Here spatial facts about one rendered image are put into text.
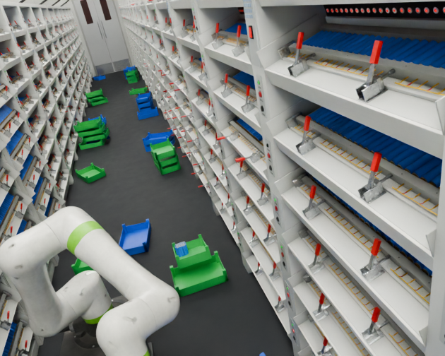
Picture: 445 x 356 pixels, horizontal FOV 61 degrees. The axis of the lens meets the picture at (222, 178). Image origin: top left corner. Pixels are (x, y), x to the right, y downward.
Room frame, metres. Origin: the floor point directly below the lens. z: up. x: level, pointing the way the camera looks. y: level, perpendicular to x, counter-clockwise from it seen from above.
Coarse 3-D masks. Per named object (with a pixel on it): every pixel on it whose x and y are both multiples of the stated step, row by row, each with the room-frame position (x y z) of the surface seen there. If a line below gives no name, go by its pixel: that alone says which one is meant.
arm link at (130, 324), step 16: (128, 304) 0.71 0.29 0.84; (144, 304) 0.72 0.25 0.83; (112, 320) 0.66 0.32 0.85; (128, 320) 0.67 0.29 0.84; (144, 320) 0.68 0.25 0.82; (96, 336) 0.66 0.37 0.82; (112, 336) 0.63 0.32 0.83; (128, 336) 0.64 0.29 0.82; (144, 336) 0.66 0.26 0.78; (112, 352) 0.62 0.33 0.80; (128, 352) 0.62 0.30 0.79; (144, 352) 0.64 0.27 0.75
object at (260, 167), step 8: (232, 112) 1.71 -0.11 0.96; (224, 120) 1.70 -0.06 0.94; (224, 128) 1.70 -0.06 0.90; (240, 136) 1.54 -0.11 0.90; (232, 144) 1.50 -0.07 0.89; (240, 144) 1.47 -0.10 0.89; (248, 144) 1.43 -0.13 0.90; (240, 152) 1.40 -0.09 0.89; (248, 152) 1.37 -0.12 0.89; (248, 160) 1.31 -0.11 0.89; (264, 160) 1.25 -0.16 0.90; (256, 168) 1.22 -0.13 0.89; (264, 168) 1.20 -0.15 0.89; (264, 176) 1.15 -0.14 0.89
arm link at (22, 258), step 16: (16, 240) 0.95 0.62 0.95; (32, 240) 0.95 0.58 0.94; (48, 240) 0.97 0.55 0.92; (0, 256) 0.92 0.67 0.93; (16, 256) 0.91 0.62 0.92; (32, 256) 0.92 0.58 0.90; (48, 256) 0.96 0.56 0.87; (16, 272) 0.90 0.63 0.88; (32, 272) 0.92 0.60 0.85; (16, 288) 0.96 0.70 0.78; (32, 288) 0.95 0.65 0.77; (48, 288) 1.00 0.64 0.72; (32, 304) 0.98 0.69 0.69; (48, 304) 1.00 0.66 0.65; (64, 304) 1.09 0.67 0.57; (32, 320) 1.01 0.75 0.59; (48, 320) 1.01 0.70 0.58; (64, 320) 1.06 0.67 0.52; (48, 336) 1.03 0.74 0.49
